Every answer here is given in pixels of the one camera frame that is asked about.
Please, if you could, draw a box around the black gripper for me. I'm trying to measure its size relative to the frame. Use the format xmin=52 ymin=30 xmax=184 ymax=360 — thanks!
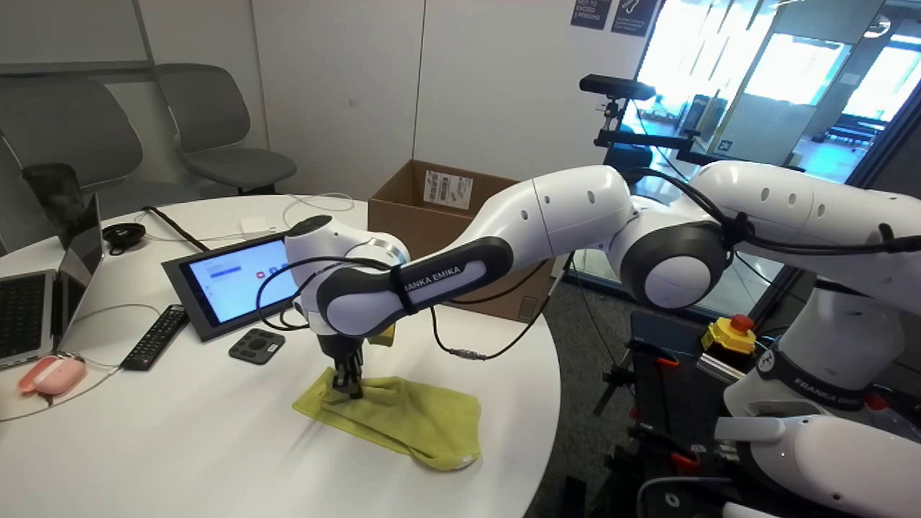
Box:
xmin=319 ymin=330 xmax=368 ymax=403

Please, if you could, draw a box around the yellow towel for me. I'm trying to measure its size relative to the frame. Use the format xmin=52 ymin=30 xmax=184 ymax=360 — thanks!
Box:
xmin=292 ymin=369 xmax=485 ymax=474

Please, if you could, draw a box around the brown cardboard box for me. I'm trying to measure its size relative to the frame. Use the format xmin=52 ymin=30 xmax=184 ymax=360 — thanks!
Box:
xmin=365 ymin=159 xmax=560 ymax=324

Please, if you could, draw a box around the black smartphone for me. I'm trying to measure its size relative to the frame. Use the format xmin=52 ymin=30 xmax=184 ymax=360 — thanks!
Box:
xmin=229 ymin=324 xmax=288 ymax=369

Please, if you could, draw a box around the black tablet with lit screen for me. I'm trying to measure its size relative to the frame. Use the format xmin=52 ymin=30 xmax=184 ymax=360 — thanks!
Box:
xmin=160 ymin=230 xmax=319 ymax=344

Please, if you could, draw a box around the black remote control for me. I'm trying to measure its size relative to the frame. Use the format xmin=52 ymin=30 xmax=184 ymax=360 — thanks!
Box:
xmin=119 ymin=301 xmax=190 ymax=374

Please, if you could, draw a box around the black round desk device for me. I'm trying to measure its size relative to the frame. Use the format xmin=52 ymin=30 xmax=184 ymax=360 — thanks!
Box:
xmin=102 ymin=222 xmax=151 ymax=255

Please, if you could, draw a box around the grey office chair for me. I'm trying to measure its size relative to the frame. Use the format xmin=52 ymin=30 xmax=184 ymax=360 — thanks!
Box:
xmin=154 ymin=61 xmax=299 ymax=197
xmin=0 ymin=75 xmax=211 ymax=255

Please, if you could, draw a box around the silver laptop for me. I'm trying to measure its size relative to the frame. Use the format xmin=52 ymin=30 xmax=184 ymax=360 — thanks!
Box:
xmin=0 ymin=195 xmax=106 ymax=370

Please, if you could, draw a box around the yellow red emergency stop button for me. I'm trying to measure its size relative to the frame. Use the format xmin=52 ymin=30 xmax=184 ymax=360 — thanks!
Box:
xmin=701 ymin=314 xmax=764 ymax=363

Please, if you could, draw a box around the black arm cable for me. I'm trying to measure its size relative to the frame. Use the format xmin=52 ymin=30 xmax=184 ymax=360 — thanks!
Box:
xmin=255 ymin=167 xmax=921 ymax=363

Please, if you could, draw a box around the black table cable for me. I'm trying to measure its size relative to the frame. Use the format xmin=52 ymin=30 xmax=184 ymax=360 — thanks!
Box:
xmin=142 ymin=205 xmax=211 ymax=255

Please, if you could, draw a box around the black camera stand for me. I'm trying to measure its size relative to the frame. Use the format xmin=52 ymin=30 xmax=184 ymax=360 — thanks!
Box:
xmin=575 ymin=71 xmax=716 ymax=189

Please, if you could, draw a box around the dark wall poster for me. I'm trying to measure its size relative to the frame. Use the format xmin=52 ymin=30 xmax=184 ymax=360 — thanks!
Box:
xmin=571 ymin=0 xmax=617 ymax=30
xmin=610 ymin=0 xmax=666 ymax=38

